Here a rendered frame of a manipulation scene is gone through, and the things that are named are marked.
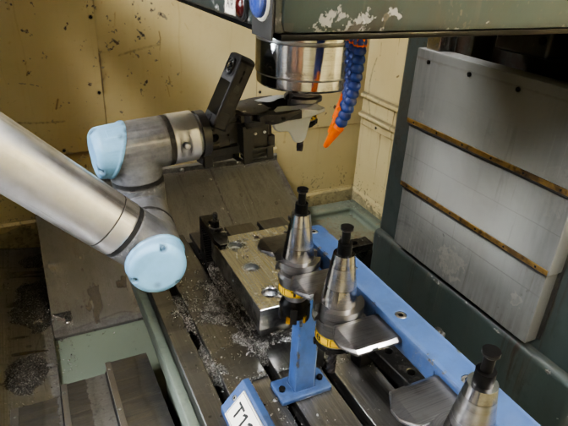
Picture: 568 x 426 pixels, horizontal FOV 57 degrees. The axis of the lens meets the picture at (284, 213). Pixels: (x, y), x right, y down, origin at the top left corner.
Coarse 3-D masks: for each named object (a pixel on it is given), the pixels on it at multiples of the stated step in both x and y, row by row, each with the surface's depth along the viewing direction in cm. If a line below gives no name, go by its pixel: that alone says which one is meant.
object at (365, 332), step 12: (348, 324) 61; (360, 324) 61; (372, 324) 61; (384, 324) 61; (336, 336) 59; (348, 336) 59; (360, 336) 59; (372, 336) 59; (384, 336) 59; (396, 336) 60; (348, 348) 58; (360, 348) 57; (372, 348) 58
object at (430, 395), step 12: (420, 384) 53; (432, 384) 53; (444, 384) 53; (396, 396) 51; (408, 396) 52; (420, 396) 52; (432, 396) 52; (444, 396) 52; (456, 396) 52; (396, 408) 50; (408, 408) 50; (420, 408) 50; (432, 408) 50; (444, 408) 50; (408, 420) 49; (420, 420) 49; (432, 420) 49
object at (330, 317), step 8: (320, 288) 66; (320, 296) 64; (360, 296) 65; (320, 304) 63; (360, 304) 63; (312, 312) 64; (320, 312) 64; (328, 312) 61; (336, 312) 62; (344, 312) 62; (352, 312) 62; (360, 312) 62; (328, 320) 62; (336, 320) 61; (344, 320) 61; (352, 320) 62; (328, 328) 62
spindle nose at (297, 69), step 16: (256, 48) 80; (272, 48) 76; (288, 48) 75; (304, 48) 74; (320, 48) 75; (336, 48) 76; (256, 64) 81; (272, 64) 77; (288, 64) 76; (304, 64) 75; (320, 64) 76; (336, 64) 77; (272, 80) 79; (288, 80) 77; (304, 80) 77; (320, 80) 77; (336, 80) 78
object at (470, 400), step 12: (468, 384) 43; (468, 396) 43; (480, 396) 42; (492, 396) 42; (456, 408) 44; (468, 408) 43; (480, 408) 43; (492, 408) 43; (456, 420) 44; (468, 420) 43; (480, 420) 43; (492, 420) 43
